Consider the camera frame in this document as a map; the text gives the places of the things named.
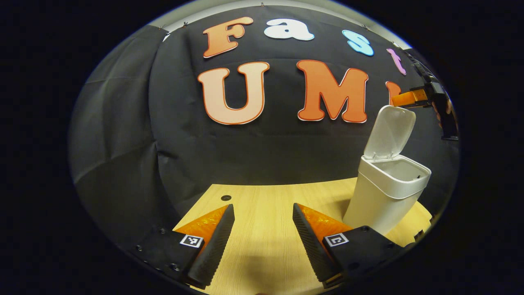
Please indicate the wooden desktop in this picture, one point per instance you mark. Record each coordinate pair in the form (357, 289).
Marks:
(262, 229)

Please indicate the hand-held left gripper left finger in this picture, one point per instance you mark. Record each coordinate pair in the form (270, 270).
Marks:
(213, 246)

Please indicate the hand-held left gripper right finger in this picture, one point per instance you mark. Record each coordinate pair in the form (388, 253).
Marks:
(313, 246)

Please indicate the white desktop garbage bin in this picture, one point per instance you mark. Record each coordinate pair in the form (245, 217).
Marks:
(382, 196)

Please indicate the black backdrop cloth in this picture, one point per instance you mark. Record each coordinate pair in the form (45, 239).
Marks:
(266, 155)

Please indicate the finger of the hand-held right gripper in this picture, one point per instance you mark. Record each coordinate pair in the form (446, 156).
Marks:
(409, 98)

